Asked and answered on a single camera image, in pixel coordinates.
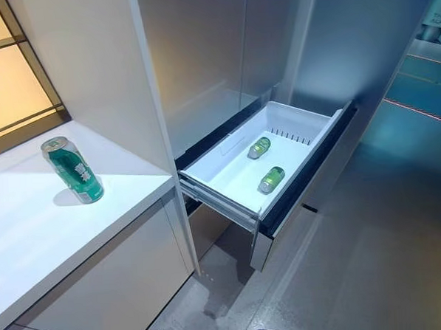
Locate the white fridge drawer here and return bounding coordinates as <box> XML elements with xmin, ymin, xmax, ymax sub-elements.
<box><xmin>173</xmin><ymin>96</ymin><xmax>368</xmax><ymax>277</ymax></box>

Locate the tall teal green drink can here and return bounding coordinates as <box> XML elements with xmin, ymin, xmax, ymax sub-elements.
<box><xmin>40</xmin><ymin>134</ymin><xmax>106</xmax><ymax>207</ymax></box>

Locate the beige fridge drawer front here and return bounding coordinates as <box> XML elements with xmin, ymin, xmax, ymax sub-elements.
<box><xmin>187</xmin><ymin>199</ymin><xmax>259</xmax><ymax>277</ymax></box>

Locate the grey steel fridge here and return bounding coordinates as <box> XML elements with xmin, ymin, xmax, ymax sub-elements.
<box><xmin>137</xmin><ymin>0</ymin><xmax>441</xmax><ymax>284</ymax></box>

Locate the white counter cabinet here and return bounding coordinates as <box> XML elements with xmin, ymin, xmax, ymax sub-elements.
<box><xmin>0</xmin><ymin>113</ymin><xmax>200</xmax><ymax>330</ymax></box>

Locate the small lime green drink can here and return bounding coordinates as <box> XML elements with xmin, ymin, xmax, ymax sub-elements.
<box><xmin>257</xmin><ymin>165</ymin><xmax>287</xmax><ymax>196</ymax></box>
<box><xmin>246</xmin><ymin>136</ymin><xmax>273</xmax><ymax>161</ymax></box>

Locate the tall white cabinet panel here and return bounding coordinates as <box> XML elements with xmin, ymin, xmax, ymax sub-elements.
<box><xmin>7</xmin><ymin>0</ymin><xmax>202</xmax><ymax>293</ymax></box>

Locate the window with dark frame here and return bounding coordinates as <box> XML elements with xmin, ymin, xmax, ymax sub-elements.
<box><xmin>0</xmin><ymin>0</ymin><xmax>77</xmax><ymax>162</ymax></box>

